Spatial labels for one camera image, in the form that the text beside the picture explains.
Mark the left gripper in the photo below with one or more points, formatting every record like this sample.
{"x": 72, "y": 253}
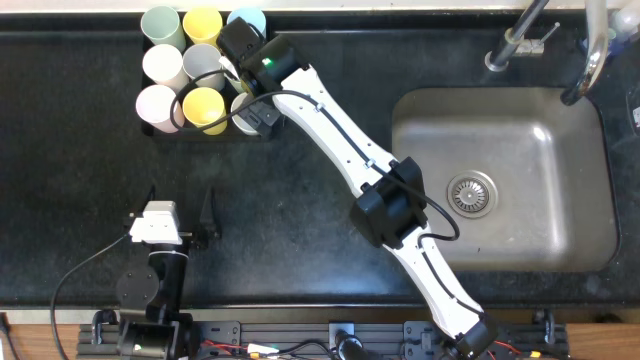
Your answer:
{"x": 192, "y": 239}

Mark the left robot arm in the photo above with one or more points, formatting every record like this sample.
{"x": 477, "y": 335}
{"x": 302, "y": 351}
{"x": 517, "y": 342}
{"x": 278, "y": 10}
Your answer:
{"x": 167, "y": 280}

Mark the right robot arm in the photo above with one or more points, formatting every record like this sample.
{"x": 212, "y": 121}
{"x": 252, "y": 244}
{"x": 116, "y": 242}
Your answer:
{"x": 345, "y": 145}

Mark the black tray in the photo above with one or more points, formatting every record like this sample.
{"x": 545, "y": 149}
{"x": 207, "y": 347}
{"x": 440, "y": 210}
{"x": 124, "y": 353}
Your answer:
{"x": 227, "y": 134}

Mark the yellow cup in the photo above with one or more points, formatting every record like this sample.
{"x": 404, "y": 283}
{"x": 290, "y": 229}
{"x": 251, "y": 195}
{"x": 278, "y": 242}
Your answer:
{"x": 202, "y": 24}
{"x": 202, "y": 106}

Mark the pink cup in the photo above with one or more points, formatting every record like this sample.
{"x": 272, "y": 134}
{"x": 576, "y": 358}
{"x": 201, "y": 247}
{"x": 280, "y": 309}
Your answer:
{"x": 155, "y": 106}

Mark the white cup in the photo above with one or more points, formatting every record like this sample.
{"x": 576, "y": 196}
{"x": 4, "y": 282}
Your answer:
{"x": 162, "y": 65}
{"x": 239, "y": 117}

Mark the grey cup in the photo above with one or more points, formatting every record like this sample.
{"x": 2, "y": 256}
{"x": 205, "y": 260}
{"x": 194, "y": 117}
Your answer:
{"x": 200, "y": 60}

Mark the green cup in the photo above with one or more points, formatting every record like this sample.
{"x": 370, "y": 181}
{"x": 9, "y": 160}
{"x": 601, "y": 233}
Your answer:
{"x": 161, "y": 25}

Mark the blue cup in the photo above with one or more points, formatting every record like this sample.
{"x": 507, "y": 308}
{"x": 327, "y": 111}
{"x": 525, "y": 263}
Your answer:
{"x": 251, "y": 17}

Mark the steel sink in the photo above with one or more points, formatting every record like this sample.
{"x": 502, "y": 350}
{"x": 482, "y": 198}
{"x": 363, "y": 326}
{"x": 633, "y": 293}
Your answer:
{"x": 540, "y": 165}

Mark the steel tap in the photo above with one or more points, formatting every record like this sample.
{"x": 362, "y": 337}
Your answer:
{"x": 595, "y": 50}

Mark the blue soap bottle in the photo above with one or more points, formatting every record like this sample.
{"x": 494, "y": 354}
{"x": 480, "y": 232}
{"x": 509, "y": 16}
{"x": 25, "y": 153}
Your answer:
{"x": 625, "y": 25}

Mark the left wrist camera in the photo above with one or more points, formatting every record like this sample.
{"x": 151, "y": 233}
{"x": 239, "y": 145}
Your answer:
{"x": 156, "y": 222}

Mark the mounting rail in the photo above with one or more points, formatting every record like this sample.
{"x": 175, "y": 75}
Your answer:
{"x": 290, "y": 336}

